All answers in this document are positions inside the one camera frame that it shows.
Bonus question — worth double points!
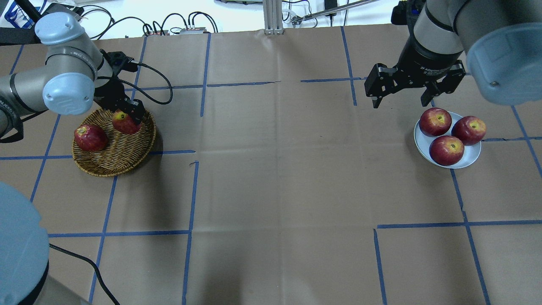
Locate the red apple on plate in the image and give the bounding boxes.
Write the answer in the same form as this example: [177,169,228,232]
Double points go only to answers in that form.
[429,136,465,166]
[419,107,452,137]
[451,116,487,146]

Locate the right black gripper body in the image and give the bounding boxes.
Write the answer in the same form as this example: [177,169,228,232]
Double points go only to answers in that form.
[364,40,466,99]

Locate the red apple in basket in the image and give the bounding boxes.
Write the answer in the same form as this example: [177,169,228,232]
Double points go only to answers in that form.
[74,124,109,151]

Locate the red apple on plate right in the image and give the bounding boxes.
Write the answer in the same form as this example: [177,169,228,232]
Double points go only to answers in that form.
[451,116,487,146]

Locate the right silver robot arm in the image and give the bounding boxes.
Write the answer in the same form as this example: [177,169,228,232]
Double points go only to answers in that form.
[364,0,542,108]

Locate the woven wicker basket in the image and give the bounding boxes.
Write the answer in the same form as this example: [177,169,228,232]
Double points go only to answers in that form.
[72,108,157,177]

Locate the red apple on plate front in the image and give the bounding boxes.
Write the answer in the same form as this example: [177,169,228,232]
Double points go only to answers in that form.
[429,136,465,166]

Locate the red apple on plate left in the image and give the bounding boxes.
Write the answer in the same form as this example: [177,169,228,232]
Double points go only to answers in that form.
[419,107,452,137]

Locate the red yellow apple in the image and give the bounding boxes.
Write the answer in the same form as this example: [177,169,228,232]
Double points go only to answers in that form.
[112,110,141,135]

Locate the long metal grabber rod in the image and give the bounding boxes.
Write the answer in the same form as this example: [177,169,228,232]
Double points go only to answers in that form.
[291,0,377,25]

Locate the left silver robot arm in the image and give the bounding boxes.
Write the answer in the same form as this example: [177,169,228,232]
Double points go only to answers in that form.
[0,12,146,143]

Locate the aluminium frame post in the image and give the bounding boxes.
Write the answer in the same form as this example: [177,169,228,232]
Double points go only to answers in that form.
[263,0,284,35]

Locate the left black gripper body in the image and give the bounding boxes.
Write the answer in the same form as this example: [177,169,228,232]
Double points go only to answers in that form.
[94,51,141,111]

